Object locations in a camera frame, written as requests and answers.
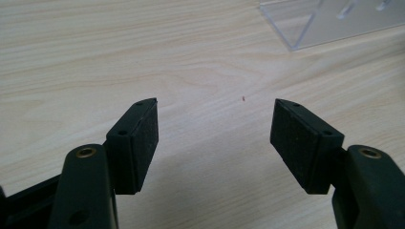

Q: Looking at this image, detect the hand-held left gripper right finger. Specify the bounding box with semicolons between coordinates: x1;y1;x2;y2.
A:
269;98;405;229

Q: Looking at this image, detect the clear acrylic stand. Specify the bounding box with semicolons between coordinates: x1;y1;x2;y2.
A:
258;0;405;52

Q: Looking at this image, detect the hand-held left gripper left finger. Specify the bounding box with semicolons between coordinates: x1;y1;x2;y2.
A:
48;97;160;229

